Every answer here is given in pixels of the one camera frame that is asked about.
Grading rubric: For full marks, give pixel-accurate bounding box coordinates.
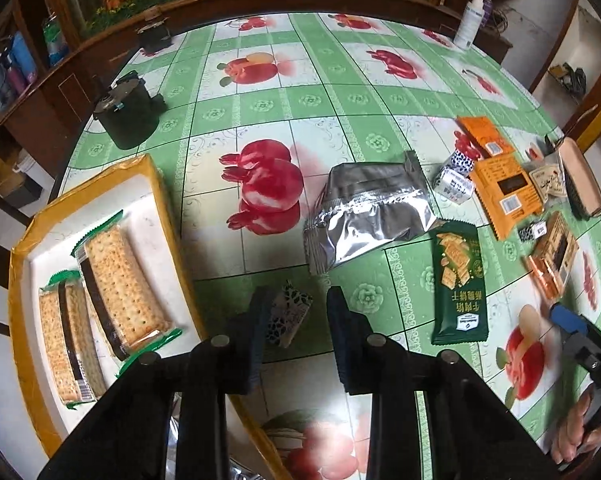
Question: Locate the white spray bottle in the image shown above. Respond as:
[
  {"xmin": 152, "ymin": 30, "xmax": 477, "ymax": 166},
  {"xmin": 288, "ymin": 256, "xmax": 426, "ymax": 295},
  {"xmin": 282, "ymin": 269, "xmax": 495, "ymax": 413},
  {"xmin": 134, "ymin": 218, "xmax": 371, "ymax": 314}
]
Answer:
[{"xmin": 453, "ymin": 0, "xmax": 487, "ymax": 51}]

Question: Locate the clear bag beige label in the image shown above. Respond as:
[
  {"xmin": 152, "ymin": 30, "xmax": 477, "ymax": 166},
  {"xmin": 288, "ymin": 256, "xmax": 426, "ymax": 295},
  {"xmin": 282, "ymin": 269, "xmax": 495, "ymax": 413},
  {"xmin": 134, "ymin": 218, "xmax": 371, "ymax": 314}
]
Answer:
[{"xmin": 529, "ymin": 135, "xmax": 568, "ymax": 203}]

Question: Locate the wooden side cabinet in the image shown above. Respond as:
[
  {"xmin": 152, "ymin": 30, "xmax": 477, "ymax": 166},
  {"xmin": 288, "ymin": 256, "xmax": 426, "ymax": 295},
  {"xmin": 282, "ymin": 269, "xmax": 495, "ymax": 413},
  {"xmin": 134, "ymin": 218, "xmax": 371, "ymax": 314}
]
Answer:
[{"xmin": 480, "ymin": 25, "xmax": 513, "ymax": 63}]

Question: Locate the small orange snack packet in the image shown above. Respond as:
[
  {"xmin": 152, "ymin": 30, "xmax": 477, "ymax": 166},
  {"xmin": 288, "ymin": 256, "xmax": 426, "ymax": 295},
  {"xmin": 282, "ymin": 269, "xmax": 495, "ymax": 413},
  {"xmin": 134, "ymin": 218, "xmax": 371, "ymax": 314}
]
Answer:
[{"xmin": 456, "ymin": 116, "xmax": 515, "ymax": 157}]

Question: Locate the person's right hand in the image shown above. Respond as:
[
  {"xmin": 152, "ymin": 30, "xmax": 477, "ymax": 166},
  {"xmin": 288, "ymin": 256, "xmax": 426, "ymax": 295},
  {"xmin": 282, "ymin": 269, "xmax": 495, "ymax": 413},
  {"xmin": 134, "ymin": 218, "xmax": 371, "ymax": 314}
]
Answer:
[{"xmin": 551, "ymin": 392, "xmax": 601, "ymax": 463}]

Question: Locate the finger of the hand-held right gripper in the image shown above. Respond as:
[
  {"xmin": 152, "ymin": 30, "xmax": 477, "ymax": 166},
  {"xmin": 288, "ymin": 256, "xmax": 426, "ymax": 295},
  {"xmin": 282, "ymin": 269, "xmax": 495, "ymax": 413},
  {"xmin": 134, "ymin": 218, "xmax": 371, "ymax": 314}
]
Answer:
[{"xmin": 549, "ymin": 302, "xmax": 601, "ymax": 346}]

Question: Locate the dark tool pile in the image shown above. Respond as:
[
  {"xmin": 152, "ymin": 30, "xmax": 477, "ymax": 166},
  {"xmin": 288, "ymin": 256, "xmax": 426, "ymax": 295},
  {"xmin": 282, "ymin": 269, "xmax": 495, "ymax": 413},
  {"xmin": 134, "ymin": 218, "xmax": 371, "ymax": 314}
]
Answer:
[{"xmin": 550, "ymin": 62, "xmax": 588, "ymax": 95}]

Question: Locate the small black device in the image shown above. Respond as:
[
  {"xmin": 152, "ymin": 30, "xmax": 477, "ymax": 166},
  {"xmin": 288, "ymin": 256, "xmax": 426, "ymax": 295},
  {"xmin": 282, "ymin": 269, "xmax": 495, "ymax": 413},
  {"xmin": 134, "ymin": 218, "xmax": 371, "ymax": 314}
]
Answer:
[{"xmin": 135, "ymin": 17, "xmax": 174, "ymax": 57}]

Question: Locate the orange snack bar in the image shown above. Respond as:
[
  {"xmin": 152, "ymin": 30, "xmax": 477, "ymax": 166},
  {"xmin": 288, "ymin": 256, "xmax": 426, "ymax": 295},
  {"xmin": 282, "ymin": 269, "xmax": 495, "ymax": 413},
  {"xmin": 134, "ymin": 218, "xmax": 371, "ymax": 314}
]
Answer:
[{"xmin": 524, "ymin": 255, "xmax": 567, "ymax": 300}]

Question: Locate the small white carton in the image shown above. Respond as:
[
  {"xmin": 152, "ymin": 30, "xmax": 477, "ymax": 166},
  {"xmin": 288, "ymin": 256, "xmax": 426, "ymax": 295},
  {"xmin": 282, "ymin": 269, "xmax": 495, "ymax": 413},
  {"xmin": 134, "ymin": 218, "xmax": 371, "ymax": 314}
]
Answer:
[{"xmin": 433, "ymin": 165, "xmax": 476, "ymax": 206}]

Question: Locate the small cracker packet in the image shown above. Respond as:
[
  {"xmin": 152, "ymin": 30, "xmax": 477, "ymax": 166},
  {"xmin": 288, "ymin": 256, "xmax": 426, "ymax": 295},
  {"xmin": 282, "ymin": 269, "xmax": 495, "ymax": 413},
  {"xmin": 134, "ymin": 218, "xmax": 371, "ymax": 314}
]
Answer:
[{"xmin": 39, "ymin": 270, "xmax": 108, "ymax": 411}]

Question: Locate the yellow rimmed white tray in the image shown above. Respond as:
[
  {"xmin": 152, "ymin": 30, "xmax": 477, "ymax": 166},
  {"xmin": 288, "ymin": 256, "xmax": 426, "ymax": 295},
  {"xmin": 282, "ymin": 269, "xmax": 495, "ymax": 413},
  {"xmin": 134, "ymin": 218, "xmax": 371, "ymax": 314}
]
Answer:
[{"xmin": 9, "ymin": 154, "xmax": 288, "ymax": 480}]

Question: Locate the black white patterned packet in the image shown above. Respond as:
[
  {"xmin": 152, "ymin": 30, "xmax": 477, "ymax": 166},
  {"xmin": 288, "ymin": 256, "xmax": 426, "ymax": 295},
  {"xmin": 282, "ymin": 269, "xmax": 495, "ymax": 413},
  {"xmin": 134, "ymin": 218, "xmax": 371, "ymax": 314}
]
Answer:
[
  {"xmin": 266, "ymin": 282, "xmax": 313, "ymax": 348},
  {"xmin": 519, "ymin": 221, "xmax": 547, "ymax": 243},
  {"xmin": 450, "ymin": 146, "xmax": 478, "ymax": 173}
]

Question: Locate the silver foil bag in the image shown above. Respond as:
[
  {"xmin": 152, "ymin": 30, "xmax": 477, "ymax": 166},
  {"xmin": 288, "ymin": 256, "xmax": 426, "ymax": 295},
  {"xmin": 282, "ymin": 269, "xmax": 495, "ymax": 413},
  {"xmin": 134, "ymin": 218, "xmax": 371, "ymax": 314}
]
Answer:
[{"xmin": 303, "ymin": 151, "xmax": 437, "ymax": 275}]

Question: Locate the green fruit print tablecloth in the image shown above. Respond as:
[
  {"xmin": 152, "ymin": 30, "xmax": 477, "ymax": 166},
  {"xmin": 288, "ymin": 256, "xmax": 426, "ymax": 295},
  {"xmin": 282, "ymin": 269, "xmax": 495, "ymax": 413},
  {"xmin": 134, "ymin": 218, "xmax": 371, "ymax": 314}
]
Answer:
[{"xmin": 55, "ymin": 10, "xmax": 601, "ymax": 480}]

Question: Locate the clear green label bottle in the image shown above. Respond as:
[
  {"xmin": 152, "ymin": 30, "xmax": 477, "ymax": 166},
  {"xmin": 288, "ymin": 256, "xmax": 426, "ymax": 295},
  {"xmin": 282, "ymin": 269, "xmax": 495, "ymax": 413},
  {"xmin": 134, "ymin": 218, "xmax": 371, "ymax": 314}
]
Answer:
[{"xmin": 43, "ymin": 17, "xmax": 70, "ymax": 67}]

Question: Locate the brown snack box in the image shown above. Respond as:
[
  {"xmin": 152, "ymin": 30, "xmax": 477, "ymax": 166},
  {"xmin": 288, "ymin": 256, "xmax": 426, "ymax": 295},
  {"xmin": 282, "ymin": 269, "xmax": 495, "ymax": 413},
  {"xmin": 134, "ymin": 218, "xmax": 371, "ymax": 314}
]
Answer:
[{"xmin": 533, "ymin": 211, "xmax": 580, "ymax": 281}]

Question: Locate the black round pot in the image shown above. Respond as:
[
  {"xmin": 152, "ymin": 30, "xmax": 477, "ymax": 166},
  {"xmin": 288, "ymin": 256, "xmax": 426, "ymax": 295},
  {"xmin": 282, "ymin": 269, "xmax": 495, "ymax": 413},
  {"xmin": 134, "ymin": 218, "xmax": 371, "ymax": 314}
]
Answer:
[{"xmin": 93, "ymin": 71, "xmax": 167, "ymax": 150}]

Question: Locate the dark green cracker packet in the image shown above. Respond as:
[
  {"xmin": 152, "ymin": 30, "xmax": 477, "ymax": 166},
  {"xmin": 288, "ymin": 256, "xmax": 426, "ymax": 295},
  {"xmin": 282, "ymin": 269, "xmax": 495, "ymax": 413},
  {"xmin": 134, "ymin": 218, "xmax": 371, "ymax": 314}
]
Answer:
[{"xmin": 430, "ymin": 220, "xmax": 490, "ymax": 346}]

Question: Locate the patterned black eyeglasses case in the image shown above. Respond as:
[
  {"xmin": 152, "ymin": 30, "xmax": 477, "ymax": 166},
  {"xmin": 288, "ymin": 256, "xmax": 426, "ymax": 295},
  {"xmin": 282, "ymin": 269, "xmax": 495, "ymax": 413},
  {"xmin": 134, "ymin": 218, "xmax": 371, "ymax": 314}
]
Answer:
[{"xmin": 555, "ymin": 137, "xmax": 601, "ymax": 220}]

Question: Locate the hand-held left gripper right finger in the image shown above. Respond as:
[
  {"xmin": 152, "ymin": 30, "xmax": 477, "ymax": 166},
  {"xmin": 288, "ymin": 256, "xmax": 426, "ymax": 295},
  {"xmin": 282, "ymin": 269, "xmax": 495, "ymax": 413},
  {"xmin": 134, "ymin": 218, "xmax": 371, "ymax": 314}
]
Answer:
[{"xmin": 326, "ymin": 286, "xmax": 551, "ymax": 480}]

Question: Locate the large cracker packet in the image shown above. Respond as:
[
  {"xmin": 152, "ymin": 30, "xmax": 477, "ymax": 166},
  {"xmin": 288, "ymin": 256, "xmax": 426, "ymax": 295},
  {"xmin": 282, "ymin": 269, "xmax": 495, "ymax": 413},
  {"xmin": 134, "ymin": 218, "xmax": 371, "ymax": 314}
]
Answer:
[{"xmin": 73, "ymin": 212, "xmax": 181, "ymax": 378}]

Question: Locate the blue bottle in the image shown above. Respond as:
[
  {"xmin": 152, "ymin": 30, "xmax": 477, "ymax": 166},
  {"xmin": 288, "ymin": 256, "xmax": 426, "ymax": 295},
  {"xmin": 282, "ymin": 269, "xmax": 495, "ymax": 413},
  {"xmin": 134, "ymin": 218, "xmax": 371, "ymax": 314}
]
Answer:
[{"xmin": 10, "ymin": 32, "xmax": 38, "ymax": 81}]

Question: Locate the large orange snack packet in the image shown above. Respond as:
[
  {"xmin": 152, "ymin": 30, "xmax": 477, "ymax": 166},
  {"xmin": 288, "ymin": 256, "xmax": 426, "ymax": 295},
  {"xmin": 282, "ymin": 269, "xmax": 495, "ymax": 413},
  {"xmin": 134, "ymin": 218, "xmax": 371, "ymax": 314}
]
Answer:
[{"xmin": 469, "ymin": 154, "xmax": 545, "ymax": 241}]

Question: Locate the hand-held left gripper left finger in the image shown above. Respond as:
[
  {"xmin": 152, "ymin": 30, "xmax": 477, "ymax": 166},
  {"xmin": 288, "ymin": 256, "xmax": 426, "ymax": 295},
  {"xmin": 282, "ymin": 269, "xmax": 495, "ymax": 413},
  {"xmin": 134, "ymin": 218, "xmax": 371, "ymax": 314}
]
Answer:
[{"xmin": 38, "ymin": 287, "xmax": 274, "ymax": 480}]

